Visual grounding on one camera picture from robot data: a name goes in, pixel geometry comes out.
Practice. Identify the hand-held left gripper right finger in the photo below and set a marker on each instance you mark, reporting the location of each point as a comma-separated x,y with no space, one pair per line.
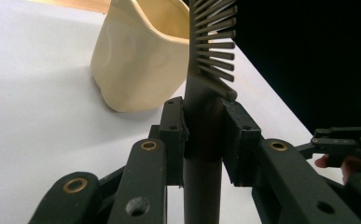
242,146

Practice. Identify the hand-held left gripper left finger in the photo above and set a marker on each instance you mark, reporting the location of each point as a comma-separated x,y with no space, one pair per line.
172,137

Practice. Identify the cream ceramic container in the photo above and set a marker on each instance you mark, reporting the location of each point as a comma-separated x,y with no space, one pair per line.
137,62

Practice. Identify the black plastic comb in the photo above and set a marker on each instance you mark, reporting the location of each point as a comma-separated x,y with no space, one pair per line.
201,130

